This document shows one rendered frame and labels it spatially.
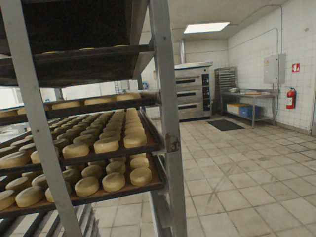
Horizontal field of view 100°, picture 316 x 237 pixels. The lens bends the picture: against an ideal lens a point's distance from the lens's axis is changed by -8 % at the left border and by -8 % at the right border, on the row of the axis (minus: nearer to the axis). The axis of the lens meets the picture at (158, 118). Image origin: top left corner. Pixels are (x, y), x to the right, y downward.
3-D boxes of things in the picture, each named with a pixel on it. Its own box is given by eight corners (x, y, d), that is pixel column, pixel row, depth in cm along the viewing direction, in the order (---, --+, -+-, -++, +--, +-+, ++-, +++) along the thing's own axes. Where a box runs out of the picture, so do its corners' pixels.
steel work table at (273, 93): (219, 116, 562) (219, 90, 541) (237, 113, 563) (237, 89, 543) (252, 129, 376) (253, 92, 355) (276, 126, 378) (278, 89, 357)
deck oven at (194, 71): (171, 125, 504) (165, 65, 463) (167, 118, 622) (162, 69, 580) (215, 120, 508) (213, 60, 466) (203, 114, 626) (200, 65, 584)
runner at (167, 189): (138, 124, 91) (137, 120, 90) (142, 124, 91) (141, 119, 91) (157, 195, 29) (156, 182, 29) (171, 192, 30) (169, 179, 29)
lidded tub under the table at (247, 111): (238, 114, 453) (238, 106, 448) (252, 113, 455) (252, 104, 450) (246, 117, 415) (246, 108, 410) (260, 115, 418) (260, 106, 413)
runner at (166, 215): (139, 138, 93) (139, 134, 92) (144, 137, 93) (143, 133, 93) (162, 228, 31) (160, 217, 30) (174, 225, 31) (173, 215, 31)
